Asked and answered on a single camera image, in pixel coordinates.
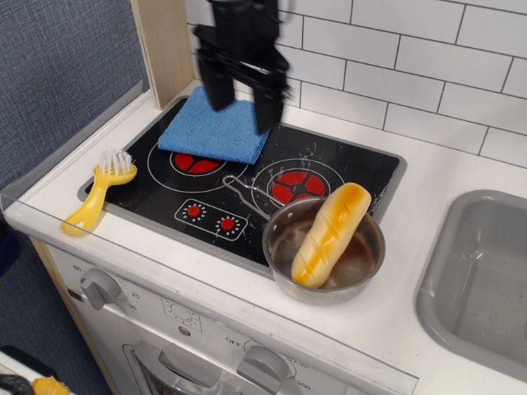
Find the grey sink basin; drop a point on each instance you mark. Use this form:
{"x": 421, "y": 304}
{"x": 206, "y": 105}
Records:
{"x": 472, "y": 299}

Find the grey left oven knob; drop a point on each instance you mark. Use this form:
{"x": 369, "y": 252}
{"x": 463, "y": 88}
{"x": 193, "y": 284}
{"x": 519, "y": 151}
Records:
{"x": 99, "y": 288}

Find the toy bread loaf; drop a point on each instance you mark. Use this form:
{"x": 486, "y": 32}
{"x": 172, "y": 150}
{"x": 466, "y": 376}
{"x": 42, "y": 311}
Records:
{"x": 333, "y": 228}

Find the blue folded cloth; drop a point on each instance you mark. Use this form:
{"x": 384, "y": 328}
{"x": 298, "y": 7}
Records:
{"x": 229, "y": 134}

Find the wooden side post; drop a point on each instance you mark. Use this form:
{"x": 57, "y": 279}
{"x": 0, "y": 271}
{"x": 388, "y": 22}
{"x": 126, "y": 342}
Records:
{"x": 163, "y": 34}

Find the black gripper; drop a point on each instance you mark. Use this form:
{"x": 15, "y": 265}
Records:
{"x": 241, "y": 46}

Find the grey oven knob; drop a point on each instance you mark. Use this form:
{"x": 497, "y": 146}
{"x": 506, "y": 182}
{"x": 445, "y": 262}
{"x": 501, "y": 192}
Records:
{"x": 99, "y": 288}
{"x": 263, "y": 368}

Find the yellow dish brush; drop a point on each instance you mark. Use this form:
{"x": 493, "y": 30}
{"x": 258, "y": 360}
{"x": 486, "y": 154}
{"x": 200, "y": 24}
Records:
{"x": 115, "y": 168}

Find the yellow black object bottom left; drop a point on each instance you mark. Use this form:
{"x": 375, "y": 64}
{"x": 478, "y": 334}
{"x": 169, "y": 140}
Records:
{"x": 16, "y": 384}

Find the white toy oven front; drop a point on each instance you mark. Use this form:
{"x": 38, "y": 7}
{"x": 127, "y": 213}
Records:
{"x": 152, "y": 345}

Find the stainless steel pot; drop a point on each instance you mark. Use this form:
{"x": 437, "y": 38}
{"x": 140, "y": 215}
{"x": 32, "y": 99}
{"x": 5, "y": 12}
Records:
{"x": 283, "y": 235}

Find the black toy stovetop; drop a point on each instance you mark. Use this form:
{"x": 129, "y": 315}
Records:
{"x": 222, "y": 207}

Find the grey right oven knob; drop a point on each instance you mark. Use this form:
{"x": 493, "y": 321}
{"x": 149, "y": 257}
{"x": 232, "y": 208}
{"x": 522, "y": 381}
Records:
{"x": 263, "y": 368}

